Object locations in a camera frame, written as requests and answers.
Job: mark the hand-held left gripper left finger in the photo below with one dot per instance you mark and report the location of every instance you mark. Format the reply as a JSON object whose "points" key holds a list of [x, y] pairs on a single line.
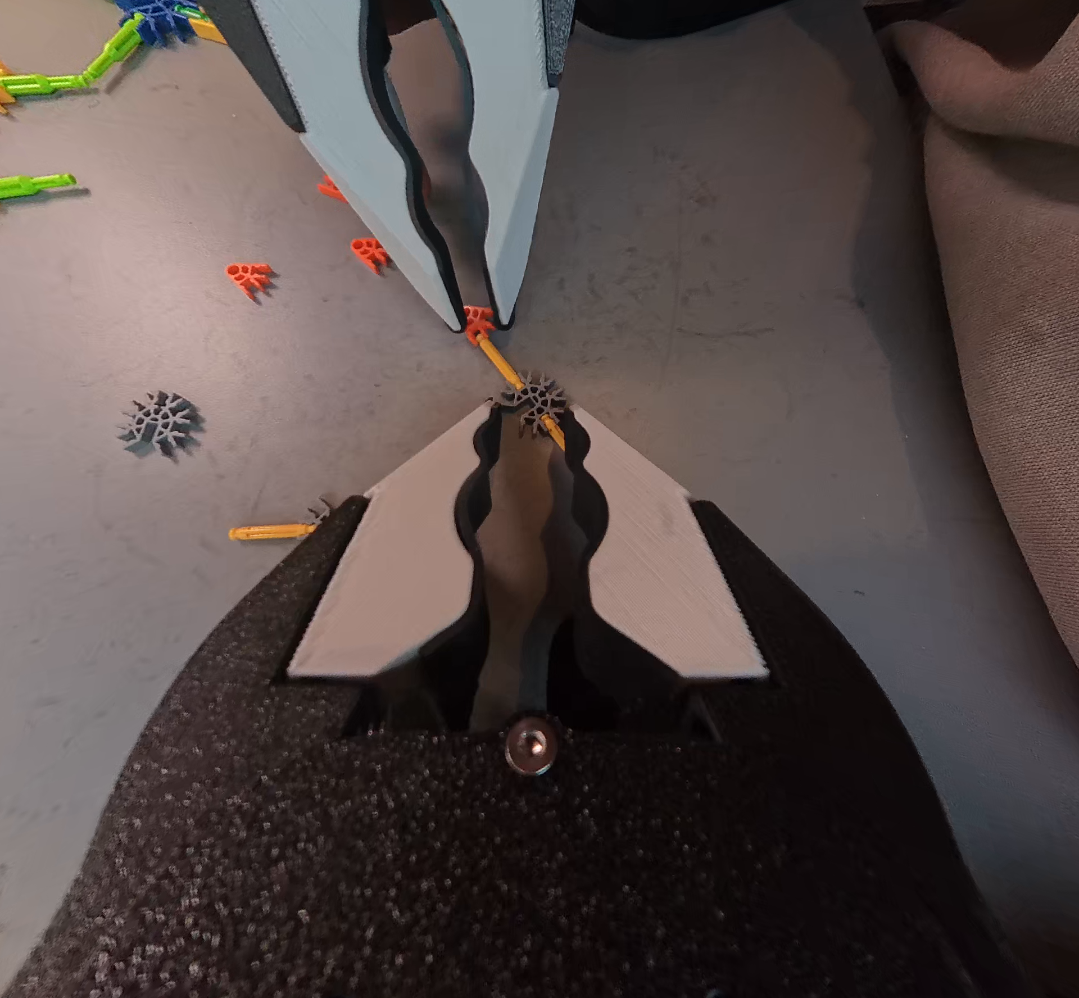
{"points": [[388, 585]]}

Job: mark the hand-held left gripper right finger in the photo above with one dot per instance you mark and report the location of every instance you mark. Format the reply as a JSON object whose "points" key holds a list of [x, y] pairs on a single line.
{"points": [[674, 585]]}

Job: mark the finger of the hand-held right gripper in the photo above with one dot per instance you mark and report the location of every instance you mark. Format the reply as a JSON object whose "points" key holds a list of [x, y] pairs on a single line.
{"points": [[320, 45], [506, 45]]}

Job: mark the grey snowflake connector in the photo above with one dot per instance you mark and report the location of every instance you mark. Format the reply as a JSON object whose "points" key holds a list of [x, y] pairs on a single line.
{"points": [[160, 422], [537, 404], [320, 512]]}

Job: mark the yellow short rod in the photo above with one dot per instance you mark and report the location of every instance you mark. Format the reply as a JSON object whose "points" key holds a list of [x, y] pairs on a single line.
{"points": [[554, 429], [271, 531], [502, 366]]}

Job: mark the orange small connector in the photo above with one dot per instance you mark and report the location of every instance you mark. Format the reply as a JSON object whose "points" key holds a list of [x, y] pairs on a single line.
{"points": [[330, 189], [369, 254], [250, 277], [478, 319]]}

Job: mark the blue yellow green toy model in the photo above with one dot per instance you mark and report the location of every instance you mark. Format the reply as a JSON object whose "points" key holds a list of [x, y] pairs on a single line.
{"points": [[156, 3]]}

